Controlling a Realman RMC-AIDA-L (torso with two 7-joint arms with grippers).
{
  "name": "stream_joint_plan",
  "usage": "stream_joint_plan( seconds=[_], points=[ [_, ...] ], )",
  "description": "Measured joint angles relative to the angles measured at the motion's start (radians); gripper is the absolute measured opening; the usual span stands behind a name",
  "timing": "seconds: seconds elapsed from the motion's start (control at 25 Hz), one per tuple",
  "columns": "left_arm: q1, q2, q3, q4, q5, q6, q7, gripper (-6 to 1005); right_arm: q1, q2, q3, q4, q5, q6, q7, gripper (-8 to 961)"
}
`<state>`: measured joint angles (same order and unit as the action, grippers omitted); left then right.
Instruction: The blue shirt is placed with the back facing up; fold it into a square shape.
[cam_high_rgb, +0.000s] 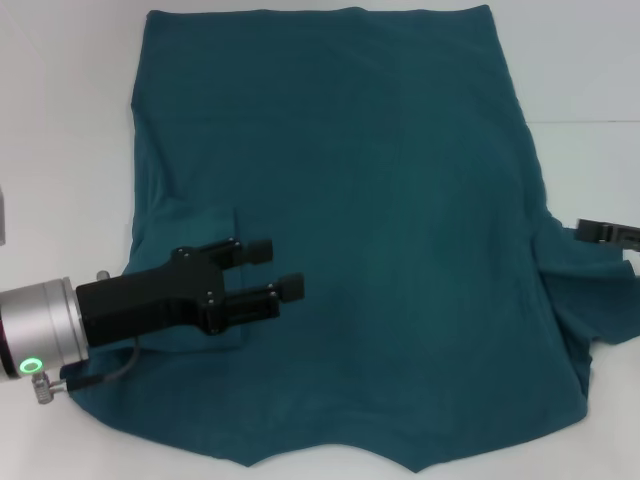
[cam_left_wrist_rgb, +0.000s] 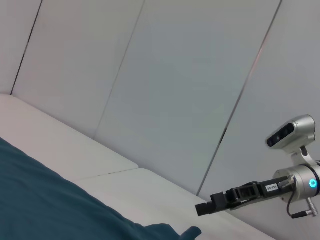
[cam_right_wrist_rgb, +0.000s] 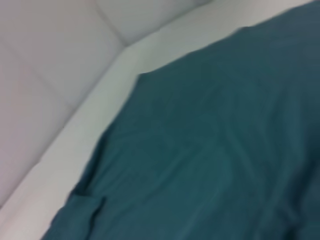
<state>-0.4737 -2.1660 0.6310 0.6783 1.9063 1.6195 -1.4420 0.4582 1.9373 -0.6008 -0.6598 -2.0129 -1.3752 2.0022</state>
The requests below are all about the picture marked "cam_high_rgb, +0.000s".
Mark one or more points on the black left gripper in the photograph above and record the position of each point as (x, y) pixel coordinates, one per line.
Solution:
(145, 305)

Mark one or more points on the teal blue shirt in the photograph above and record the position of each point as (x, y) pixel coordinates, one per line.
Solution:
(350, 175)

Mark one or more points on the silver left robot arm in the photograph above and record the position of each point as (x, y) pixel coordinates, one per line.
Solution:
(40, 325)

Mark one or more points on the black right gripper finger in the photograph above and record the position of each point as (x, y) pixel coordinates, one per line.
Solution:
(590, 231)

